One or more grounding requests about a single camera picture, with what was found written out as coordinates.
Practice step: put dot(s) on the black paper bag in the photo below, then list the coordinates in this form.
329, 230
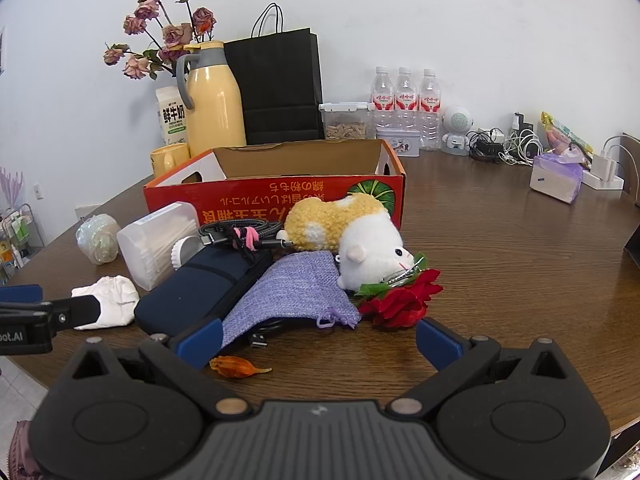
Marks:
280, 80

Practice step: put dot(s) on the red artificial rose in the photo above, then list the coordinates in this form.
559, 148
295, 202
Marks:
400, 305

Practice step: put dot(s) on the orange dried petal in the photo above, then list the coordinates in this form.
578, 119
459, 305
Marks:
240, 366

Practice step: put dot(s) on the yellow white hamster plush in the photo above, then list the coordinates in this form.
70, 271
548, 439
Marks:
360, 240

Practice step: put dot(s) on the large ribbed white cap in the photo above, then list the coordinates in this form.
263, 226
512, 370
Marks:
182, 255

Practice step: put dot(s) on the white wall socket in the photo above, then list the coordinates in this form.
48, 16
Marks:
37, 190

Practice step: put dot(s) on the purple wall decoration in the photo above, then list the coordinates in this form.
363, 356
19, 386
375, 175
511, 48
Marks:
12, 185

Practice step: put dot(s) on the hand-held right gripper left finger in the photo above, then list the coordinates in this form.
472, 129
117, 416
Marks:
202, 342

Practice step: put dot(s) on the clear water bottle red label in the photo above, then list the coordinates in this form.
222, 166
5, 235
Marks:
382, 95
430, 100
406, 96

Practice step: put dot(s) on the brown chair back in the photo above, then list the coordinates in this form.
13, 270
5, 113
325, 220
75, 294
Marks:
632, 170

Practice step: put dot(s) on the colourful snack packet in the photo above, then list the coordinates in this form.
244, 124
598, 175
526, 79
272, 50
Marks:
562, 135

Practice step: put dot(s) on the white robot toy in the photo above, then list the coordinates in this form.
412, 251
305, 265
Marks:
457, 122

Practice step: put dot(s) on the red cardboard box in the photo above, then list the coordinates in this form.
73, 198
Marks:
240, 195

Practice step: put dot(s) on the purple burlap pouch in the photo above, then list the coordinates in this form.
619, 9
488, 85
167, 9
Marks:
295, 290

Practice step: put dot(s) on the white milk carton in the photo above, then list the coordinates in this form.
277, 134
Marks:
172, 115

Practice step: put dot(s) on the navy zip pouch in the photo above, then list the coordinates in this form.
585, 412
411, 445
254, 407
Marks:
195, 285

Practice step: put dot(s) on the maroon cloth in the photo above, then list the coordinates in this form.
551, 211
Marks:
22, 452

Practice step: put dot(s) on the yellow thermos jug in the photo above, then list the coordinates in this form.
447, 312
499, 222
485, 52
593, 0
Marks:
215, 105

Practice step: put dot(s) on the yellow mug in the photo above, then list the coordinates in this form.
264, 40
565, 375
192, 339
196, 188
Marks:
170, 157

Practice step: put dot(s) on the white power strip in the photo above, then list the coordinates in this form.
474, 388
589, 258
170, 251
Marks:
607, 167

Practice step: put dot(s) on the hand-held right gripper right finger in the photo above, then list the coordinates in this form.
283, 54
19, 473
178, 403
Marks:
437, 342

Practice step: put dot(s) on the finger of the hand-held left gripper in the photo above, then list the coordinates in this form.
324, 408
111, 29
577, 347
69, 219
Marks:
75, 310
20, 293

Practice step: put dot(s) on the small clear lidded box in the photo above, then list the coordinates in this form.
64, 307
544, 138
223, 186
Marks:
400, 142

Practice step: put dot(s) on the iridescent shell ornament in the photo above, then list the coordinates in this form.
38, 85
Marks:
97, 240

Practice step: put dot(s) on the dried pink rose bouquet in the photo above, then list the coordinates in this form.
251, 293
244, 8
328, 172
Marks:
175, 35

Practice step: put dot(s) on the dark flat object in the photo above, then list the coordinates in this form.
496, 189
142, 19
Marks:
633, 242

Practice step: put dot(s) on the purple tissue pack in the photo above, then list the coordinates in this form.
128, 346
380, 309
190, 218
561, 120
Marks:
555, 180

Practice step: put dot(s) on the clear snack storage container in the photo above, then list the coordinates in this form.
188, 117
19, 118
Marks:
345, 127

